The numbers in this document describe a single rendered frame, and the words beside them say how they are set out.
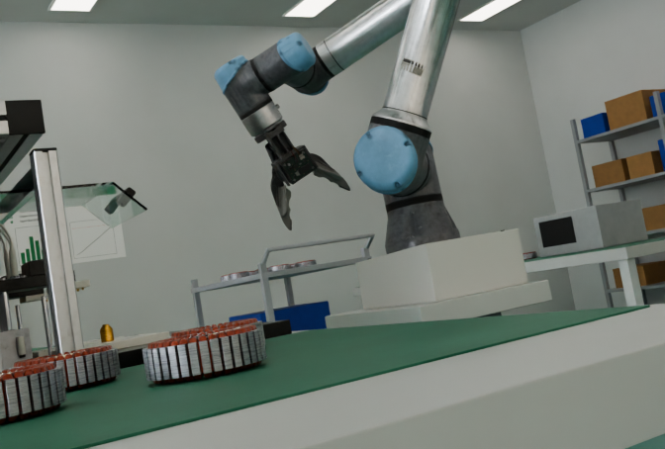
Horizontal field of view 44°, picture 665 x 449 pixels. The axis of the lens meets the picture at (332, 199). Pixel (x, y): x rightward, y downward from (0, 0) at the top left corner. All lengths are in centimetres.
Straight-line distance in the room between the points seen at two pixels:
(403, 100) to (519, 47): 834
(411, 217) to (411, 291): 15
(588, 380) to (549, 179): 916
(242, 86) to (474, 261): 56
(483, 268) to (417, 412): 118
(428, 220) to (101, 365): 85
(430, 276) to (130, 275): 556
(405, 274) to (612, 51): 758
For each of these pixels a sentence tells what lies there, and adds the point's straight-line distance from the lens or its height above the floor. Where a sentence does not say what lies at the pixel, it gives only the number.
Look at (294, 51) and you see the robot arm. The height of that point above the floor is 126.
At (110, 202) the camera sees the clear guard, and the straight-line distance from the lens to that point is 166.
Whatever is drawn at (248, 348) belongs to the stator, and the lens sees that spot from 75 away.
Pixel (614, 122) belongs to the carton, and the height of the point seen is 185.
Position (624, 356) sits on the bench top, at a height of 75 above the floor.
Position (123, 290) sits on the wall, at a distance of 690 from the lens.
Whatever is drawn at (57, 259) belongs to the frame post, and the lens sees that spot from 113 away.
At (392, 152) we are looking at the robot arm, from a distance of 146.
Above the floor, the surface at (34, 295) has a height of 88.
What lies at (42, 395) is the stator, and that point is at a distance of 70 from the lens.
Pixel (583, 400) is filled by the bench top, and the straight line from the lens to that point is 47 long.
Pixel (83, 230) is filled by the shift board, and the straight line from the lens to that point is 687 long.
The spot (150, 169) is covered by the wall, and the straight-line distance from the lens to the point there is 712.
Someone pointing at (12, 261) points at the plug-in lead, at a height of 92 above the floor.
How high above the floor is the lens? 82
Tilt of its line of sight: 6 degrees up
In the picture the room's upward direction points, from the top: 10 degrees counter-clockwise
